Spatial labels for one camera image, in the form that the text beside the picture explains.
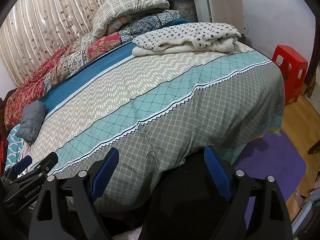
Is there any grey folded puffer jacket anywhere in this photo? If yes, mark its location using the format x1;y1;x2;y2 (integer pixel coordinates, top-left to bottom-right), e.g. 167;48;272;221
16;100;46;143

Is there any purple floor mat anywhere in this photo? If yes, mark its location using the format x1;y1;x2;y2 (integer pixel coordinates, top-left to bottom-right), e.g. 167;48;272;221
232;129;307;228

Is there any white air conditioner unit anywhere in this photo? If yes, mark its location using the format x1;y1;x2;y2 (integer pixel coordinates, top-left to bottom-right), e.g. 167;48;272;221
194;0;245;35

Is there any beige floral curtain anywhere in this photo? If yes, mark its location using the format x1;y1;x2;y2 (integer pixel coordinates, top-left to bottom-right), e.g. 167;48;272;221
1;0;106;85

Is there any red plastic stool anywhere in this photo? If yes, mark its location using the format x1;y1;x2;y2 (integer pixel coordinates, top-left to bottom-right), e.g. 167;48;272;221
272;45;308;105

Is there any beige checked folded quilt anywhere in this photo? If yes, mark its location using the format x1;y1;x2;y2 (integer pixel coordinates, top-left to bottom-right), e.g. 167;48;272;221
92;0;170;39

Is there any white black-dotted fleece garment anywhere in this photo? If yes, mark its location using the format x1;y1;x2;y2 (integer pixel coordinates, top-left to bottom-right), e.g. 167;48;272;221
132;22;241;56

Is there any patterned bedspread teal grey beige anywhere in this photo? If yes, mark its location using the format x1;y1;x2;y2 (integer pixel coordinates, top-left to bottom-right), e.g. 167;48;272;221
29;41;285;212

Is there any wooden carved headboard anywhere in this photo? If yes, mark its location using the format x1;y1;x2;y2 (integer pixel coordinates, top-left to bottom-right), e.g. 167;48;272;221
0;88;18;140

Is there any clear plastic storage box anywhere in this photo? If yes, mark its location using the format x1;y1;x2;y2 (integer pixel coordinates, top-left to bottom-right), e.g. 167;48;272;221
169;0;197;22

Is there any teal white wave pillow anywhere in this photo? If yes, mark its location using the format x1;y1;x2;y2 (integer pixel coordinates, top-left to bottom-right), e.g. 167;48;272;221
5;124;24;170

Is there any red floral patchwork quilt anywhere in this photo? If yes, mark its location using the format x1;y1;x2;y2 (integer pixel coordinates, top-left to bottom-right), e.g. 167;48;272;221
4;9;181;131

